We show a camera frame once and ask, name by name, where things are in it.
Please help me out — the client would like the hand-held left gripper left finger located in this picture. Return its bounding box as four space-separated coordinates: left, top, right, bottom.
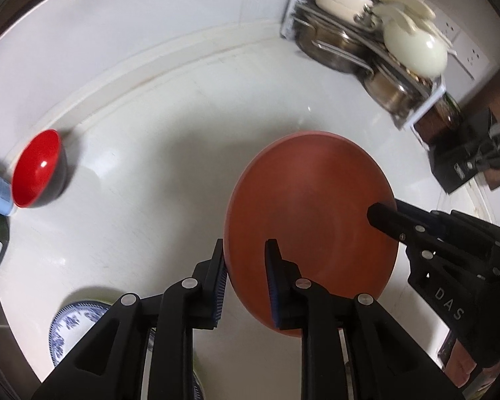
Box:
30 239 229 400

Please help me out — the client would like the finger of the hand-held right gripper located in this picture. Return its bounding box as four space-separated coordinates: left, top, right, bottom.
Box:
367 202 446 259
394 198 500 255

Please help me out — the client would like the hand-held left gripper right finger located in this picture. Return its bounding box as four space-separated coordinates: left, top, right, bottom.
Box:
264 239 465 400

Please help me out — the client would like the pink bowl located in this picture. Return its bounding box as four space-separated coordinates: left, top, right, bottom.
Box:
223 132 399 338

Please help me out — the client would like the person's right hand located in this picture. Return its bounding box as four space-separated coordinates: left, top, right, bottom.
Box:
439 333 482 389

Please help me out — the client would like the black box device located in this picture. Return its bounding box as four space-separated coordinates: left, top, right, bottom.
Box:
427 108 500 194

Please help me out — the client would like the white dish rack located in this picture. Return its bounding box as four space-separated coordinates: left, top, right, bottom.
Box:
281 0 446 132

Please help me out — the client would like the small steel pot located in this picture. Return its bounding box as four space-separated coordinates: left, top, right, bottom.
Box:
362 67 421 113

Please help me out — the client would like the blue patterned white plate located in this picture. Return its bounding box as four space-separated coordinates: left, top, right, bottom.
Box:
49 299 203 400

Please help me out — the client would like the glossy cream bowl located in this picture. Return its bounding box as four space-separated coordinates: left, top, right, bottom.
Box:
382 21 448 78

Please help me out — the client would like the wide steel pot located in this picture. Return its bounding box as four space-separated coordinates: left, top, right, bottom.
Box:
296 21 373 73

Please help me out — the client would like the red and black bowl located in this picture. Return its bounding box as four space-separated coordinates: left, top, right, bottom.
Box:
12 129 68 209

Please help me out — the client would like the white wall socket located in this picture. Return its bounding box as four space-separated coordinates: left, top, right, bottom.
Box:
433 8 461 44
460 44 490 78

